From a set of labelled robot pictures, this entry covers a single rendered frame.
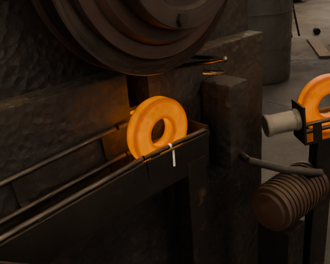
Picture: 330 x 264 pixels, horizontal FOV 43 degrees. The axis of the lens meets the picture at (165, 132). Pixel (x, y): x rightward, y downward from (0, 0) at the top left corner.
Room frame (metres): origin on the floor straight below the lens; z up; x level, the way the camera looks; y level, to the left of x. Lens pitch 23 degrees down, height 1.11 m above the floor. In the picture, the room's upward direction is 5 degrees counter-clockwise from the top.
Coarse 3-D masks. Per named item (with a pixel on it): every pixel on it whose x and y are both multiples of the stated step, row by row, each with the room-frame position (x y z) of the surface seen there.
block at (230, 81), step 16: (208, 80) 1.03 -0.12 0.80; (224, 80) 1.02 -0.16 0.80; (240, 80) 1.01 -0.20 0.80; (208, 96) 1.02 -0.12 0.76; (224, 96) 0.98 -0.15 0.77; (240, 96) 0.99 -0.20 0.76; (208, 112) 1.02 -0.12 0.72; (224, 112) 0.98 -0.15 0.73; (240, 112) 0.99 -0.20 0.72; (208, 128) 1.02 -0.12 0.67; (224, 128) 0.98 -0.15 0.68; (240, 128) 0.99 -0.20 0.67; (224, 144) 0.98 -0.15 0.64; (240, 144) 0.99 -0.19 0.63; (224, 160) 0.98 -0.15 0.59; (240, 160) 0.99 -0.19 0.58
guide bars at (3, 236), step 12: (204, 132) 0.92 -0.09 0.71; (144, 156) 0.80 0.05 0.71; (120, 168) 0.76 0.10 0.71; (132, 168) 0.77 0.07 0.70; (108, 180) 0.73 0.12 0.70; (84, 192) 0.70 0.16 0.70; (60, 204) 0.67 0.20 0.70; (36, 216) 0.64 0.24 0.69; (48, 216) 0.64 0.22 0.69; (12, 228) 0.61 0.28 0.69; (24, 228) 0.62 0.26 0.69; (0, 240) 0.59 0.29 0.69
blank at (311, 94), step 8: (312, 80) 1.04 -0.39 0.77; (320, 80) 1.02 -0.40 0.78; (328, 80) 1.02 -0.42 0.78; (304, 88) 1.04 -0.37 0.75; (312, 88) 1.01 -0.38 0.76; (320, 88) 1.02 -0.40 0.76; (328, 88) 1.02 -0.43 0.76; (304, 96) 1.02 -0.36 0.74; (312, 96) 1.01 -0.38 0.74; (320, 96) 1.02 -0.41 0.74; (304, 104) 1.01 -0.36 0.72; (312, 104) 1.01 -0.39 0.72; (312, 112) 1.01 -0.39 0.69; (328, 112) 1.05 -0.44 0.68; (312, 120) 1.01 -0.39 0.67
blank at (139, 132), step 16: (160, 96) 0.89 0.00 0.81; (144, 112) 0.84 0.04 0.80; (160, 112) 0.86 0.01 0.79; (176, 112) 0.89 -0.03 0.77; (128, 128) 0.84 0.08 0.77; (144, 128) 0.83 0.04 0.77; (176, 128) 0.89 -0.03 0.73; (128, 144) 0.83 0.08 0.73; (144, 144) 0.83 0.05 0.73; (160, 144) 0.87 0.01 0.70
